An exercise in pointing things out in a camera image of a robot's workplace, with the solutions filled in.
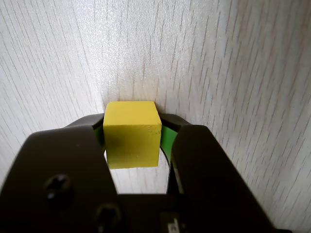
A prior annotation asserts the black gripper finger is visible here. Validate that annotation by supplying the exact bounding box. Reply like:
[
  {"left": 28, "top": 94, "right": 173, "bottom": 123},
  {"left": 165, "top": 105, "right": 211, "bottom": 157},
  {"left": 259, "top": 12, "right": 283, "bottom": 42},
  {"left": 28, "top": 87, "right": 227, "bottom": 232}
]
[
  {"left": 159, "top": 113, "right": 276, "bottom": 233},
  {"left": 0, "top": 113, "right": 122, "bottom": 233}
]

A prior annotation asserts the yellow cube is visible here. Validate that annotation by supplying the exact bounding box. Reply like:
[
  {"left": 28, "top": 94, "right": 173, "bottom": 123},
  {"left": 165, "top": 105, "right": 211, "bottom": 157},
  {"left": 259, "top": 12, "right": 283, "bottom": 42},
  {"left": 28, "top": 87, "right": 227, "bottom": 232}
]
[{"left": 103, "top": 100, "right": 163, "bottom": 170}]

